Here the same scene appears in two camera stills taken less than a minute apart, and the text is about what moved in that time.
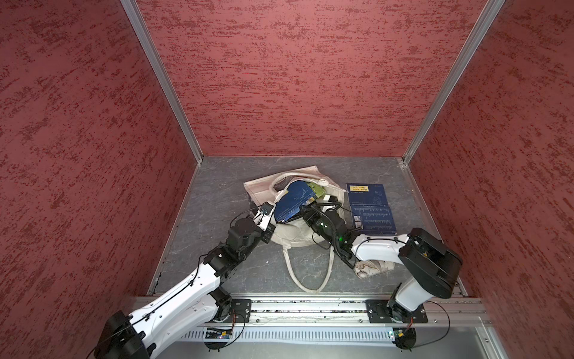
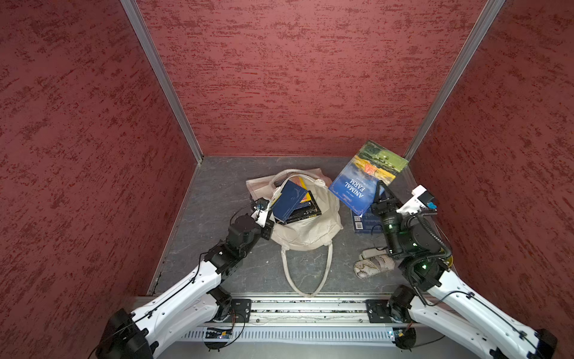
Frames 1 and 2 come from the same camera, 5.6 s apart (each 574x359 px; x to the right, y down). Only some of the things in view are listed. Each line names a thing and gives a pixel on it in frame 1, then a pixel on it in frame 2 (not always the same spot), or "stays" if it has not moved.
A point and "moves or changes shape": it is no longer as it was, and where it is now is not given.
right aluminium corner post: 450,87 stays
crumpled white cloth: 368,268 stays
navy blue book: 374,219 stays
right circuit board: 404,339 stays
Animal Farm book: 318,189 to 356,185
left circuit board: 215,333 stays
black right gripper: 309,218 to 385,205
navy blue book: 290,204 moves or changes shape
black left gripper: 268,233 stays
